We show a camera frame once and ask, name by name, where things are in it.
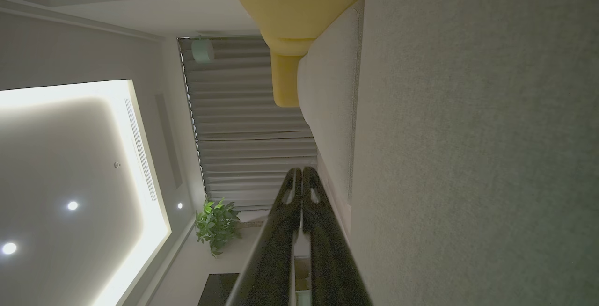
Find grey sofa chaise seat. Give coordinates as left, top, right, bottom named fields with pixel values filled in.
left=349, top=0, right=599, bottom=306

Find green leafy plant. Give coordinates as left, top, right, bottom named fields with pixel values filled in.
left=195, top=198, right=242, bottom=258

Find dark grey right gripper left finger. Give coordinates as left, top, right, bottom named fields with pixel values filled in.
left=226, top=168, right=303, bottom=306

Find grey pleated curtain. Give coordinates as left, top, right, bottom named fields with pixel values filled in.
left=178, top=36, right=319, bottom=211

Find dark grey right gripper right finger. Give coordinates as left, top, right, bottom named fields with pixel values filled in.
left=302, top=167, right=373, bottom=306

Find black flat television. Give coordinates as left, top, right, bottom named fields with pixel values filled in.
left=197, top=273, right=240, bottom=306

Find yellow sofa backrest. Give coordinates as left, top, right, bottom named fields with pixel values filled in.
left=218, top=0, right=367, bottom=108

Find grey sofa seat cushion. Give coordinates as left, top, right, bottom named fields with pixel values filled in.
left=297, top=0, right=365, bottom=204

